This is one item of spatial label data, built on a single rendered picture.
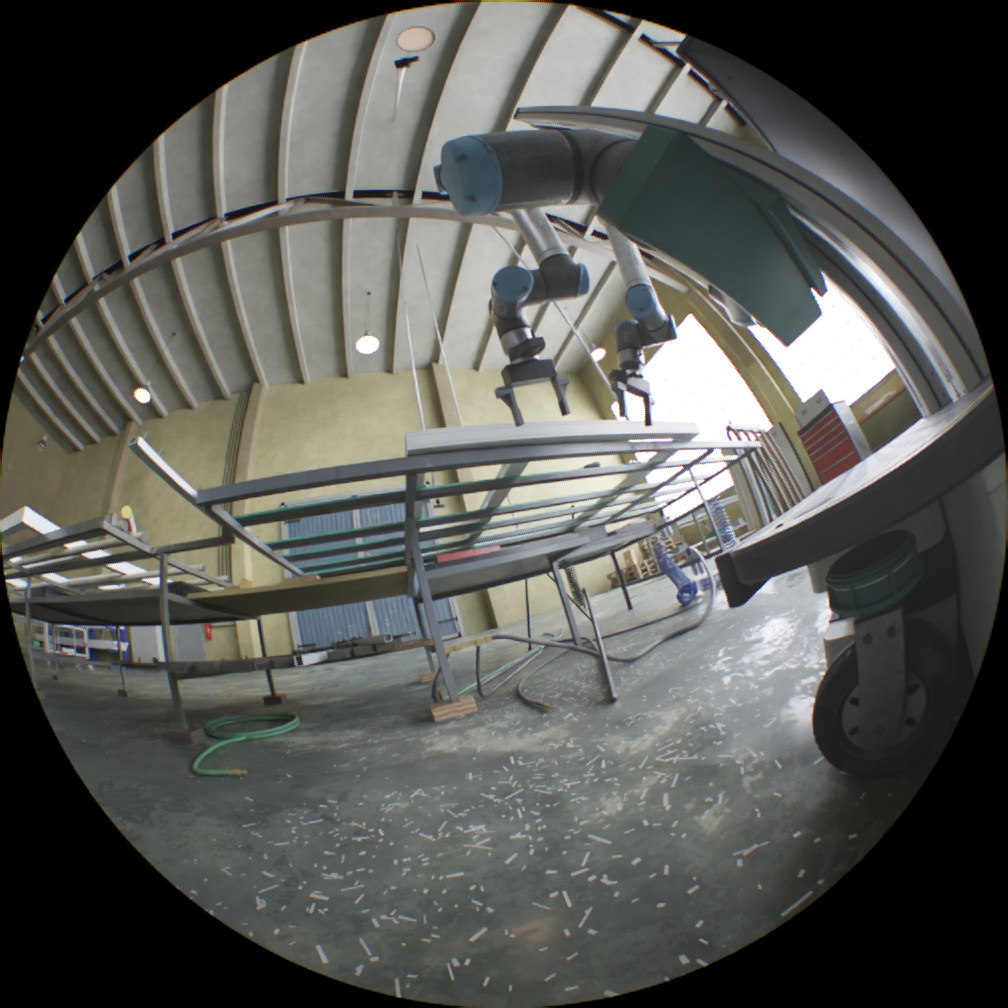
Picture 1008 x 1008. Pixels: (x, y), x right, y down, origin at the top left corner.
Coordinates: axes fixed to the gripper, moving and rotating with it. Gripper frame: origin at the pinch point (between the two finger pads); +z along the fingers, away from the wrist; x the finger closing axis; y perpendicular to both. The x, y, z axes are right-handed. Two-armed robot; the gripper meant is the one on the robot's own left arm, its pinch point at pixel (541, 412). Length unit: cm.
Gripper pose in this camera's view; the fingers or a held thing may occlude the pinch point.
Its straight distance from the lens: 78.8
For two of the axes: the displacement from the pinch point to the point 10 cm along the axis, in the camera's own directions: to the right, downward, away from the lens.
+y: -2.9, -0.1, 9.6
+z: 2.9, 9.5, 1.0
